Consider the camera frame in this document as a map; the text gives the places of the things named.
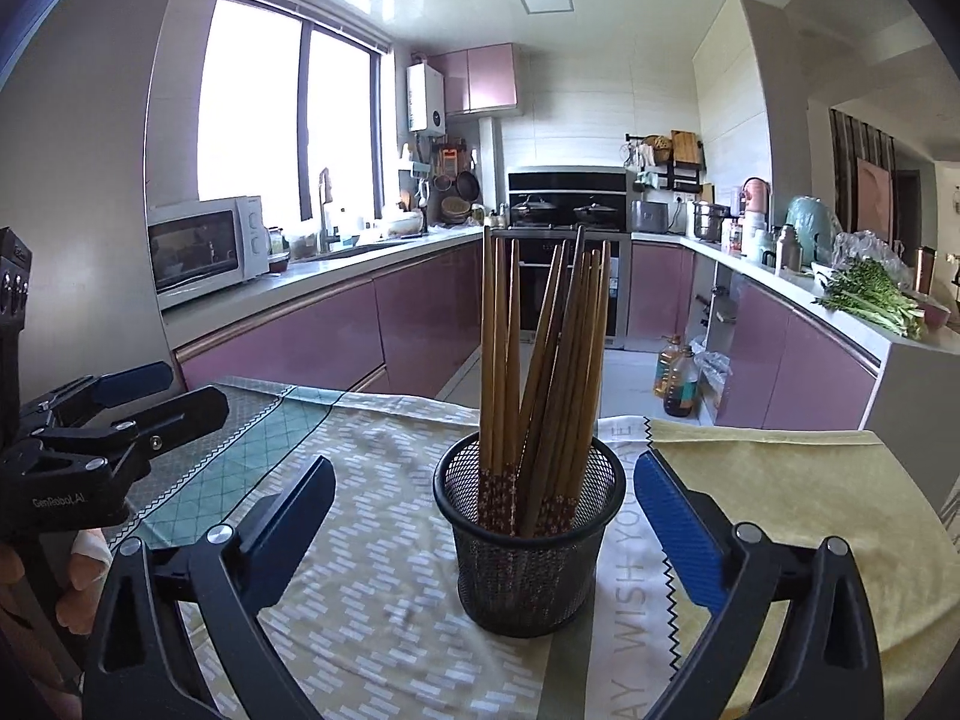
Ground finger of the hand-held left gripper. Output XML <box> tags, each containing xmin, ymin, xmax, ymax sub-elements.
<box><xmin>0</xmin><ymin>385</ymin><xmax>230</xmax><ymax>541</ymax></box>
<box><xmin>15</xmin><ymin>360</ymin><xmax>175</xmax><ymax>440</ymax></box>

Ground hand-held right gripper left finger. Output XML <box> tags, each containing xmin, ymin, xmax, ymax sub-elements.
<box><xmin>81</xmin><ymin>454</ymin><xmax>338</xmax><ymax>720</ymax></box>

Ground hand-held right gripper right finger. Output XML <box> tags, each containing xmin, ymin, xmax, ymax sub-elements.
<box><xmin>634</xmin><ymin>450</ymin><xmax>886</xmax><ymax>720</ymax></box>

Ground black mesh holder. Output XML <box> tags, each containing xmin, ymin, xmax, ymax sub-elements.
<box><xmin>433</xmin><ymin>431</ymin><xmax>627</xmax><ymax>638</ymax></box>

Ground bunch of wooden chopsticks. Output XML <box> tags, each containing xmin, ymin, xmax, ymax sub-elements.
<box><xmin>478</xmin><ymin>223</ymin><xmax>612</xmax><ymax>541</ymax></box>

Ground person's left hand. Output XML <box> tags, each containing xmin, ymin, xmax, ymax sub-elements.
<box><xmin>56</xmin><ymin>527</ymin><xmax>115</xmax><ymax>635</ymax></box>

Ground white printed cloth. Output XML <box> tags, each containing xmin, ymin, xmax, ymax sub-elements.
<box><xmin>592</xmin><ymin>412</ymin><xmax>721</xmax><ymax>720</ymax></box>

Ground grey teal quilted runner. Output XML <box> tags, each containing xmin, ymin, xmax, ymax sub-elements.
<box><xmin>101</xmin><ymin>375</ymin><xmax>361</xmax><ymax>548</ymax></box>

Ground beige patterned tablecloth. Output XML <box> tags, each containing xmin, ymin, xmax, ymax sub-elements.
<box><xmin>180</xmin><ymin>386</ymin><xmax>653</xmax><ymax>720</ymax></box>

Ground white microwave oven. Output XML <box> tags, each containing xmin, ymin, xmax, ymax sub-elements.
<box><xmin>146</xmin><ymin>195</ymin><xmax>271</xmax><ymax>312</ymax></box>

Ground cooking oil bottle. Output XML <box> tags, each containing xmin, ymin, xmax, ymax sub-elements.
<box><xmin>654</xmin><ymin>335</ymin><xmax>702</xmax><ymax>419</ymax></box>

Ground yellow towel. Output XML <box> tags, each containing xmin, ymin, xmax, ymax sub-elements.
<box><xmin>649</xmin><ymin>418</ymin><xmax>960</xmax><ymax>691</ymax></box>

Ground crumpled floor plastic bag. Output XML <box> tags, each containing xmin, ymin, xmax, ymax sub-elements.
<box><xmin>694</xmin><ymin>349</ymin><xmax>732</xmax><ymax>410</ymax></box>

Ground grey refrigerator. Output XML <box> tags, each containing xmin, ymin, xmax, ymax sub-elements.
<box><xmin>0</xmin><ymin>0</ymin><xmax>218</xmax><ymax>406</ymax></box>

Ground long pink base cabinets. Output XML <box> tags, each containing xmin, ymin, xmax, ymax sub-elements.
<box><xmin>171</xmin><ymin>240</ymin><xmax>485</xmax><ymax>398</ymax></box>

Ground pink base cabinets with gap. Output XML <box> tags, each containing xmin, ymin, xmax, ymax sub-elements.
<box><xmin>628</xmin><ymin>244</ymin><xmax>882</xmax><ymax>432</ymax></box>

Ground steel kitchen faucet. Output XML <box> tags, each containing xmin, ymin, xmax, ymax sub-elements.
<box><xmin>316</xmin><ymin>169</ymin><xmax>335</xmax><ymax>256</ymax></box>

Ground black built-in oven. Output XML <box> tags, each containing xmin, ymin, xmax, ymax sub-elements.
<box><xmin>510</xmin><ymin>234</ymin><xmax>629</xmax><ymax>350</ymax></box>

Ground kitchen window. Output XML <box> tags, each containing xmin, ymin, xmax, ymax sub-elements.
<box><xmin>196</xmin><ymin>0</ymin><xmax>391</xmax><ymax>230</ymax></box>

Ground green leafy vegetables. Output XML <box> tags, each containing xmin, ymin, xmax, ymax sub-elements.
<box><xmin>814</xmin><ymin>259</ymin><xmax>927</xmax><ymax>338</ymax></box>

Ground white jug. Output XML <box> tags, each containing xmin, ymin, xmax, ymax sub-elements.
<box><xmin>742</xmin><ymin>210</ymin><xmax>773</xmax><ymax>260</ymax></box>

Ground steel stock pot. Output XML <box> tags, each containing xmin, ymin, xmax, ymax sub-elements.
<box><xmin>691</xmin><ymin>200</ymin><xmax>730</xmax><ymax>241</ymax></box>

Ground teal kitchen appliance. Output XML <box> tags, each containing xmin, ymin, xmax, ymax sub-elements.
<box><xmin>786</xmin><ymin>195</ymin><xmax>842</xmax><ymax>263</ymax></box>

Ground clear plastic bag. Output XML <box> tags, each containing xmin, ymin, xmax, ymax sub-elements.
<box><xmin>832</xmin><ymin>229</ymin><xmax>912</xmax><ymax>286</ymax></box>

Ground black range hood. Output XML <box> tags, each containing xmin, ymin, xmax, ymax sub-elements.
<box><xmin>508</xmin><ymin>166</ymin><xmax>629</xmax><ymax>232</ymax></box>

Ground white water heater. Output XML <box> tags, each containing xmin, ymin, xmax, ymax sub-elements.
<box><xmin>406</xmin><ymin>64</ymin><xmax>447</xmax><ymax>137</ymax></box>

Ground dark striped curtain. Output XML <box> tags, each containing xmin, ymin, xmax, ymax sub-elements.
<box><xmin>829</xmin><ymin>109</ymin><xmax>897</xmax><ymax>248</ymax></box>

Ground black wall rack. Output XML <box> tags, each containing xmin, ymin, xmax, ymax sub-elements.
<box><xmin>624</xmin><ymin>131</ymin><xmax>710</xmax><ymax>192</ymax></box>

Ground pink wall cabinet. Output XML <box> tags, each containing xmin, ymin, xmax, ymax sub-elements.
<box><xmin>427</xmin><ymin>43</ymin><xmax>522</xmax><ymax>117</ymax></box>

